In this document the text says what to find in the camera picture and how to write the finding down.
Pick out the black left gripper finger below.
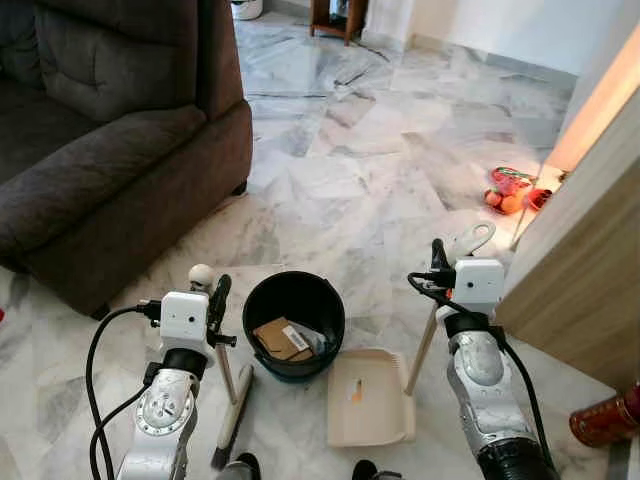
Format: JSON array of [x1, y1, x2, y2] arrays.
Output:
[[207, 274, 233, 329]]

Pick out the beige broom purple bristles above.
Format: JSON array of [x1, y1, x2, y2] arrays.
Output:
[[187, 264, 256, 472]]

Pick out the beige long handled dustpan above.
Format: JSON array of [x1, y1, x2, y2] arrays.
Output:
[[326, 221, 498, 449]]

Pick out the brown cardboard piece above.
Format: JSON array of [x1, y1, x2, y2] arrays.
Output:
[[252, 317, 314, 362]]

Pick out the light wood cupboard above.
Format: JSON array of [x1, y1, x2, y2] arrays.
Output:
[[494, 25, 640, 393]]

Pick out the dark grey sofa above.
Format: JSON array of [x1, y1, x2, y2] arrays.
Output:
[[0, 0, 255, 320]]

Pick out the robot right leg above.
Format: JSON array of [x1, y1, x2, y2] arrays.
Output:
[[351, 459, 403, 480]]

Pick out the red bottle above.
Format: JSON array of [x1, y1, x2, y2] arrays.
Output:
[[569, 384, 640, 449]]

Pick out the small dark wood table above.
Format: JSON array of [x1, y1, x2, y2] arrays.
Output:
[[309, 0, 368, 47]]

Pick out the white round pot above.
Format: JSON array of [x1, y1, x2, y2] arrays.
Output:
[[231, 0, 264, 21]]

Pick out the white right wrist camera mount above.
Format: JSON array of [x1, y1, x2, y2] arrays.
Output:
[[452, 258, 505, 317]]

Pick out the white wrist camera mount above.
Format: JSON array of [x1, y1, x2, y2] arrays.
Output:
[[159, 291, 212, 352], [452, 258, 505, 317]]

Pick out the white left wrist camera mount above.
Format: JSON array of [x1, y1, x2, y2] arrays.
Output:
[[159, 291, 212, 352]]

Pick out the black bucket blue handle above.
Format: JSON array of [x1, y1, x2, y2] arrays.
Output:
[[241, 270, 348, 384]]

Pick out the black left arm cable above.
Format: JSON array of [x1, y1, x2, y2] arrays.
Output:
[[84, 300, 163, 480]]

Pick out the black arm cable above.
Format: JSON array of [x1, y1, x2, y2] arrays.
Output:
[[406, 270, 558, 471], [84, 300, 163, 480]]

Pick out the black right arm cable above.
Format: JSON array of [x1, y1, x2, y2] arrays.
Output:
[[406, 270, 558, 471]]

